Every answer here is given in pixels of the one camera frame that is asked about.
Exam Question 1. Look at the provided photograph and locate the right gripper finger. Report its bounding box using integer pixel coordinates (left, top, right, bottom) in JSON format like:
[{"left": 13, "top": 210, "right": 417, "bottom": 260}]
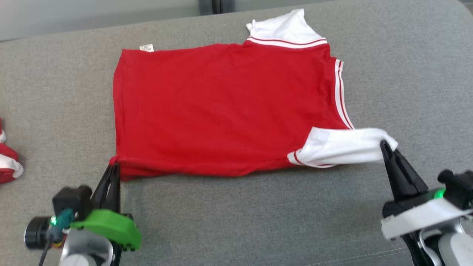
[
  {"left": 388, "top": 142, "right": 429, "bottom": 197},
  {"left": 380, "top": 140, "right": 407, "bottom": 202}
]

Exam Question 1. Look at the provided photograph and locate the red jersey with white sleeves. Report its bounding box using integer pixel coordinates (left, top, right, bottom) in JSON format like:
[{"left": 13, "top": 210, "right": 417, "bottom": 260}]
[{"left": 109, "top": 8, "right": 399, "bottom": 181}]

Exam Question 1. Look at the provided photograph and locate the grey partition post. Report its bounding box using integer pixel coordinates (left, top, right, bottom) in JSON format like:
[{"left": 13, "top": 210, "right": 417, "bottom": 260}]
[{"left": 198, "top": 0, "right": 236, "bottom": 15}]

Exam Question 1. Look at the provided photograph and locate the crumpled red and white garment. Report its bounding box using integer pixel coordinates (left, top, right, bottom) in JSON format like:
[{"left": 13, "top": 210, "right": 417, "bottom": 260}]
[{"left": 0, "top": 117, "right": 24, "bottom": 184}]

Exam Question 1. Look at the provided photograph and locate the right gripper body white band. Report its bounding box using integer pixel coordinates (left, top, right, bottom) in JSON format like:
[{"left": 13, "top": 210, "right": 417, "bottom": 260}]
[{"left": 381, "top": 188, "right": 473, "bottom": 241}]

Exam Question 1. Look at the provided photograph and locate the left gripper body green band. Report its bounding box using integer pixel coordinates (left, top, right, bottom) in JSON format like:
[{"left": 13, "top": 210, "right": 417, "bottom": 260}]
[{"left": 24, "top": 209, "right": 142, "bottom": 252}]

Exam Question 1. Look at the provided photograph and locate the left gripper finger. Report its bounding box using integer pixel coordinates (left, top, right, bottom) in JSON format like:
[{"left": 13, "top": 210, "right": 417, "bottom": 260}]
[
  {"left": 107, "top": 163, "right": 122, "bottom": 213},
  {"left": 91, "top": 164, "right": 115, "bottom": 212}
]

